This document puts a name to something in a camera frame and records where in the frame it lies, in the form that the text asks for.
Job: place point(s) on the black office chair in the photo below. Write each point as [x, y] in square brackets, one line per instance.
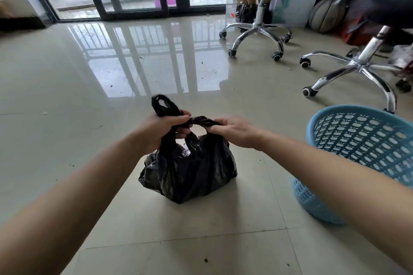
[358, 63]
[258, 26]

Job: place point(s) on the large clear plastic bottle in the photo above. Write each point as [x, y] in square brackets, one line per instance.
[230, 7]

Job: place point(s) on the person's left hand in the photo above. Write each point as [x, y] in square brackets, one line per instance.
[161, 131]

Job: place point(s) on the red orange object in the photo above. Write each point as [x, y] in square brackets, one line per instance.
[355, 34]

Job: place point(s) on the person's right forearm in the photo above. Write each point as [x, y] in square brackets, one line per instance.
[348, 194]

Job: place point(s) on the worn brown basketball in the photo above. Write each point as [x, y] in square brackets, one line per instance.
[326, 15]

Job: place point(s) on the person's right hand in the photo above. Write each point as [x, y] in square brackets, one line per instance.
[240, 133]

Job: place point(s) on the blue slotted plastic basket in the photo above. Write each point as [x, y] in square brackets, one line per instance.
[309, 200]

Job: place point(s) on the beige floral curtain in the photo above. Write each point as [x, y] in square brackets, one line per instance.
[4, 7]

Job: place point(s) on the white crumpled plastic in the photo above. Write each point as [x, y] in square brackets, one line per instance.
[401, 55]

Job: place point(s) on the greyish black garbage bag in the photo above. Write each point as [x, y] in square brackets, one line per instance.
[193, 175]

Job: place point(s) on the person's left forearm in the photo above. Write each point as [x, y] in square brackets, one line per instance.
[64, 213]

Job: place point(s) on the white green stained board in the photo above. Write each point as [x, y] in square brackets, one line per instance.
[290, 4]

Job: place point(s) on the dark plastic bag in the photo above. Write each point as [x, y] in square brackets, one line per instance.
[245, 13]

